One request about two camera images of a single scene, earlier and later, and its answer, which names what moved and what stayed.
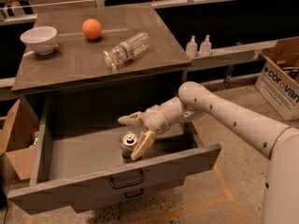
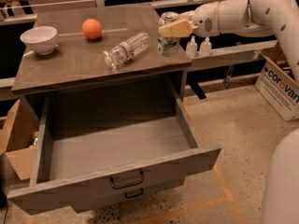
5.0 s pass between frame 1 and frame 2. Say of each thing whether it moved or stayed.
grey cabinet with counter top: stayed
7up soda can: moved
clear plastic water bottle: stayed
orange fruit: stayed
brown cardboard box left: stayed
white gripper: moved
